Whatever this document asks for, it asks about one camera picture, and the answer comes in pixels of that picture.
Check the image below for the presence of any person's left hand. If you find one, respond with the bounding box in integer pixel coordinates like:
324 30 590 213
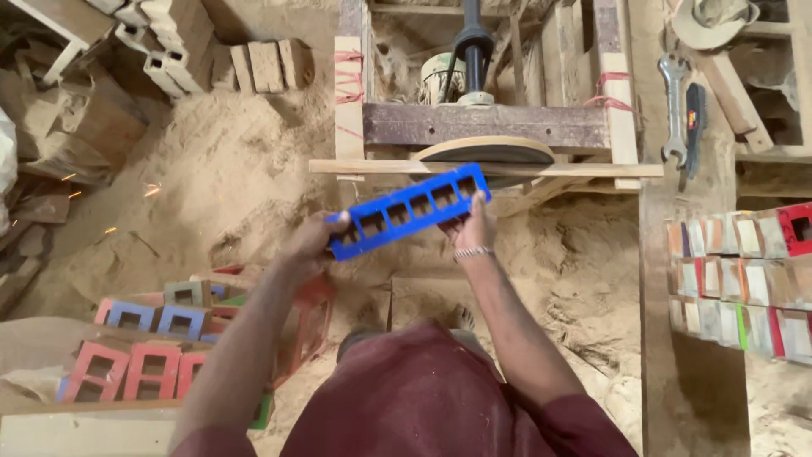
285 211 351 270

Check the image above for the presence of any person's right hand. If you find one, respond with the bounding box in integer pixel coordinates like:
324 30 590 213
439 191 496 255

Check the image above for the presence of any blue wooden lattice frame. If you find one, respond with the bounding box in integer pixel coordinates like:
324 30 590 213
326 163 492 262

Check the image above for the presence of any wooden rest bar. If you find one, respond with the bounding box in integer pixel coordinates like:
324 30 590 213
309 159 664 179

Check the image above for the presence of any round sanding disc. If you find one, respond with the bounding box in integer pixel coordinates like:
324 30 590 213
409 135 557 190

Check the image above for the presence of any person's maroon clothing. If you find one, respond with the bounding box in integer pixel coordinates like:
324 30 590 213
168 320 642 457

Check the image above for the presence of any pile of painted wooden frames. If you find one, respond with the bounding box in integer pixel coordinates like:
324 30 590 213
56 263 275 431

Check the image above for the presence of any stack of unpainted wooden blocks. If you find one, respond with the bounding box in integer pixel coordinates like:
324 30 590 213
85 0 315 101

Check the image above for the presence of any steel open-end wrench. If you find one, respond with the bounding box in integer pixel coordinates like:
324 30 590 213
657 52 692 168

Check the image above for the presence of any black utility knife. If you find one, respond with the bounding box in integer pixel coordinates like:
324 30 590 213
678 83 708 193

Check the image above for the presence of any heap of scrap wood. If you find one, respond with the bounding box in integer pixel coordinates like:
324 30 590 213
0 57 150 318

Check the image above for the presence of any stack of sanded wooden frames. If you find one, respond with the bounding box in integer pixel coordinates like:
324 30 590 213
665 202 812 366

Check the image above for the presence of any pale wooden plank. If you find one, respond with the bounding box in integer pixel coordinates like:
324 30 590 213
0 399 185 457

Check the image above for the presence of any silver wrist bracelet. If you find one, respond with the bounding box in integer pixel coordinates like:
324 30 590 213
453 245 496 264

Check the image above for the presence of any red wooden lattice frame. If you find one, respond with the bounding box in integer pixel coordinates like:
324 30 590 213
269 276 337 389

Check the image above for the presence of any wooden sanding machine frame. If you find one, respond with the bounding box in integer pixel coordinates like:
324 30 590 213
333 0 643 191

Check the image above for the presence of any wooden mallet handle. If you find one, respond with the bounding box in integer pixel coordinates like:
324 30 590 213
694 47 775 154

